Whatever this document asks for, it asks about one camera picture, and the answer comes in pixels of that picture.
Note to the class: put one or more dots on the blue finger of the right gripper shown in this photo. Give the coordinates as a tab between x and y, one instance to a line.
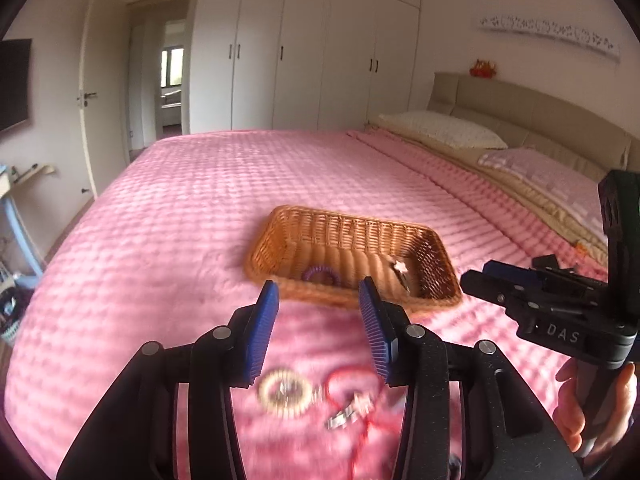
492	290
512	274

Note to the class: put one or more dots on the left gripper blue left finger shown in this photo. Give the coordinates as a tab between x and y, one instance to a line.
257	333

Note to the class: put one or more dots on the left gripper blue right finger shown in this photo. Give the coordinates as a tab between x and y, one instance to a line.
378	321

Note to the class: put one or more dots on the white bedroom door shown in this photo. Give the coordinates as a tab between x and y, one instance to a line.
102	92

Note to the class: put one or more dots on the right hand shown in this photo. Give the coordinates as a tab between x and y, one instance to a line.
570	419

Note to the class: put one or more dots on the silver hair clip in basket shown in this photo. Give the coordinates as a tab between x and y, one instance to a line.
402	273

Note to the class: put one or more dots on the silver keys with tag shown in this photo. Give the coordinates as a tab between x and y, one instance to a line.
359	408

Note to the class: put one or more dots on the woven wicker basket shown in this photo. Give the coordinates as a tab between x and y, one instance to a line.
321	256

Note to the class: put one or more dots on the pink checked pillow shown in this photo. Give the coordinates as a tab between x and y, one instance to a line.
563	192

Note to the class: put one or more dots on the pink fleece bedspread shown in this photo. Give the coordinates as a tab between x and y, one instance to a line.
160	257

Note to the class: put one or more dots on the beige upholstered headboard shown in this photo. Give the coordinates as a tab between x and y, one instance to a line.
525	117

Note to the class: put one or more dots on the white dotted pillow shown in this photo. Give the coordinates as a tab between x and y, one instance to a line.
451	131

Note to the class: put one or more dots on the red ornament on headboard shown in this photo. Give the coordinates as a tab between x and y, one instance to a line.
483	69

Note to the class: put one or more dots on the light blue side table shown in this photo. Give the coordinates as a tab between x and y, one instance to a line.
9	184

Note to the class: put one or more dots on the white wardrobe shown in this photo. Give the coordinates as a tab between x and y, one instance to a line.
299	64

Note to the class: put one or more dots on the white wall decoration strip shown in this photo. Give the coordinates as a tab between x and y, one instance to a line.
553	30

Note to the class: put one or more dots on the black wall television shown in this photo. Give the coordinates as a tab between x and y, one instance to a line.
14	77

